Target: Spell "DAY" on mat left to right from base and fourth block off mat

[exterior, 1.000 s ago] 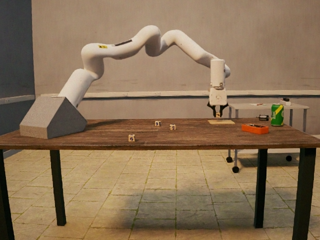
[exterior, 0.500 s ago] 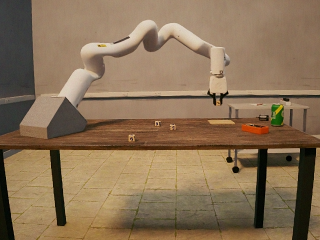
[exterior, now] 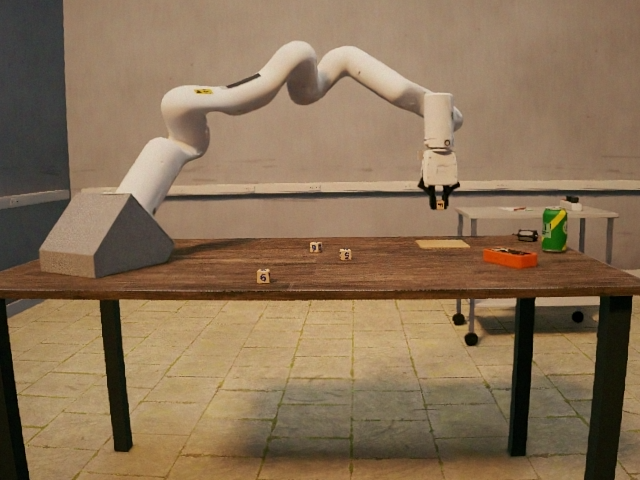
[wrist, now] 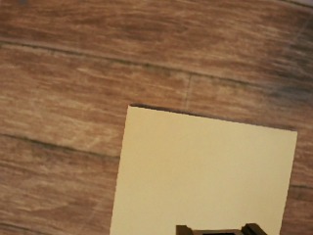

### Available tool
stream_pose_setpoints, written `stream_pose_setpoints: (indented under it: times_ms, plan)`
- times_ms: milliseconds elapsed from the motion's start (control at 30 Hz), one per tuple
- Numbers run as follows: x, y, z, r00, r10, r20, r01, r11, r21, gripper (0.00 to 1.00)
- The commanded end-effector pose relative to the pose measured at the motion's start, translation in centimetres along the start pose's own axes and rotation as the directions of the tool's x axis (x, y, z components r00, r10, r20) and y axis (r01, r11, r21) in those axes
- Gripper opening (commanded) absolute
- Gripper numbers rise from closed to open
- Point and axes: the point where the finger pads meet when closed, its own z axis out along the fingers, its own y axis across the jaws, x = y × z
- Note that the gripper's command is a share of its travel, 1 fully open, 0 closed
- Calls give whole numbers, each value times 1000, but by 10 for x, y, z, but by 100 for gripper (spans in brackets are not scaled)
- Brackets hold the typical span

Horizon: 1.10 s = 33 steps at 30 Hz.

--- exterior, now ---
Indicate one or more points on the green and yellow drink can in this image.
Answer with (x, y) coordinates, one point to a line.
(554, 229)

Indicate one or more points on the beige square mat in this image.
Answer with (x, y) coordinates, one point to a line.
(424, 244)

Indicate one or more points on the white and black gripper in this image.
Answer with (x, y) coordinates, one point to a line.
(440, 168)

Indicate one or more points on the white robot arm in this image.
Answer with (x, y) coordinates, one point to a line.
(184, 108)

